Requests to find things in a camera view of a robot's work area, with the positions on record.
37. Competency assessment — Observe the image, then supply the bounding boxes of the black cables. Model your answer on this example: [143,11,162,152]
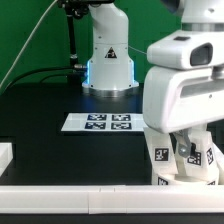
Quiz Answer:
[0,66,88,98]

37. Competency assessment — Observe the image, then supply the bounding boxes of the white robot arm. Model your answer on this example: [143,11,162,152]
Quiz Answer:
[83,0,224,157]

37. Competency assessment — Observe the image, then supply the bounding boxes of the white marker board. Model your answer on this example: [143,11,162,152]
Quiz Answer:
[62,113,146,132]

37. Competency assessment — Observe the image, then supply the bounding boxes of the white left fence rail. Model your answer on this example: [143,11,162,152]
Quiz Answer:
[0,143,13,176]

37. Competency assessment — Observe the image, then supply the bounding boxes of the black camera stand pole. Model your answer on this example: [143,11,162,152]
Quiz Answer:
[57,0,88,84]

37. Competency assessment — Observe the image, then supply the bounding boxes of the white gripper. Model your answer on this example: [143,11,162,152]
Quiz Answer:
[142,66,224,158]

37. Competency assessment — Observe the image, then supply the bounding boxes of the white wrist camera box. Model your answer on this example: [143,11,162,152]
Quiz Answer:
[147,30,224,70]

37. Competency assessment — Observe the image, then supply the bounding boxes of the white fence rail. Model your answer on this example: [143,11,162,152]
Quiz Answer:
[0,143,13,176]
[0,185,224,214]

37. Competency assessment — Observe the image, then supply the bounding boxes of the white front fence rail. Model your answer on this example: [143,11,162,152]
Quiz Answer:
[0,185,224,214]

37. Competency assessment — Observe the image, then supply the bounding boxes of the grey cable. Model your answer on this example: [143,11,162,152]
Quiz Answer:
[0,0,59,91]

